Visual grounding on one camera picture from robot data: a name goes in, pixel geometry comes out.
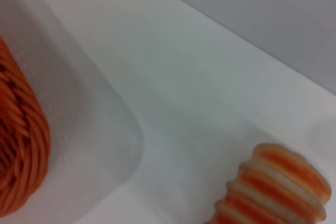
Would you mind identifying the orange woven plastic basket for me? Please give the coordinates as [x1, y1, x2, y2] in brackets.
[0, 35, 51, 216]

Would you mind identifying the orange striped bread roll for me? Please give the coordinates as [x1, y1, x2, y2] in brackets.
[213, 142, 332, 224]

